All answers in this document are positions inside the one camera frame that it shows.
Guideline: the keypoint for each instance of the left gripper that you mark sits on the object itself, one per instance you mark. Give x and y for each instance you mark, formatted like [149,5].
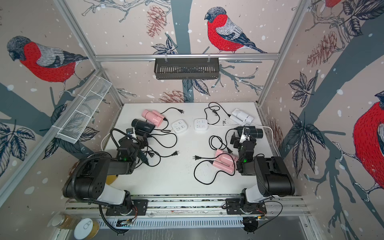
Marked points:
[137,140]

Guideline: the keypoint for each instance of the pink blow dryer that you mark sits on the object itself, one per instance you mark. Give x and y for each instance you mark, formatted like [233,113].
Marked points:
[225,161]
[153,117]

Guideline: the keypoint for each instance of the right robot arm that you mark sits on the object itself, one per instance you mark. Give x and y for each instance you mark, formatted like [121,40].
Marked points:
[272,175]

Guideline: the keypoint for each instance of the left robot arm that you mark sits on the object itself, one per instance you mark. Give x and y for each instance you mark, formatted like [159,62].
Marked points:
[88,182]

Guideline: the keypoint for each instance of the dark blow dryer right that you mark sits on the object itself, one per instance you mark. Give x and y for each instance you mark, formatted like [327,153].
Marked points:
[255,133]

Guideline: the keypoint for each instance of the pink folded blow dryer front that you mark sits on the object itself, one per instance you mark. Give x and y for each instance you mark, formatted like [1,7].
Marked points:
[225,161]

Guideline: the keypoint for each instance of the dark folded blow dryer left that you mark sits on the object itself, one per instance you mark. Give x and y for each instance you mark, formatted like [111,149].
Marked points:
[142,126]

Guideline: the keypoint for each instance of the white folded blow dryer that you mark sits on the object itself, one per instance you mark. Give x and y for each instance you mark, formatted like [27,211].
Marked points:
[240,117]

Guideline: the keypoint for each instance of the yellow pot with lid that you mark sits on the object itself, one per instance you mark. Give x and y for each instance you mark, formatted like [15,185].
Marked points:
[111,179]

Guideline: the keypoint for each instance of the tin can with lid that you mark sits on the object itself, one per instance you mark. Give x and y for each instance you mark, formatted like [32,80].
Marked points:
[86,229]

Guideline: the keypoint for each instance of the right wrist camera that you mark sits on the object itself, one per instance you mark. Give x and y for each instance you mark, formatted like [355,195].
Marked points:
[246,135]

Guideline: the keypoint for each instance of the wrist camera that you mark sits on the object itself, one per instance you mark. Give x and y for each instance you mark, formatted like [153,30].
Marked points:
[246,135]
[130,132]

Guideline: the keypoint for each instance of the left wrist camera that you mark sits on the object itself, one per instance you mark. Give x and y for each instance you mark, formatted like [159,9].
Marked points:
[130,132]

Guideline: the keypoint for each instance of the white wire mesh basket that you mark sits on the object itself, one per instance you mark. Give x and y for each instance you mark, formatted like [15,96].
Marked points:
[75,128]

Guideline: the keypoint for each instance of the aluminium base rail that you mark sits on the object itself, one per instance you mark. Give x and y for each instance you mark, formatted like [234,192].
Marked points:
[177,206]

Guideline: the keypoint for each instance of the black metal wall shelf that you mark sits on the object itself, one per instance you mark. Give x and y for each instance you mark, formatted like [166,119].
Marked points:
[187,69]

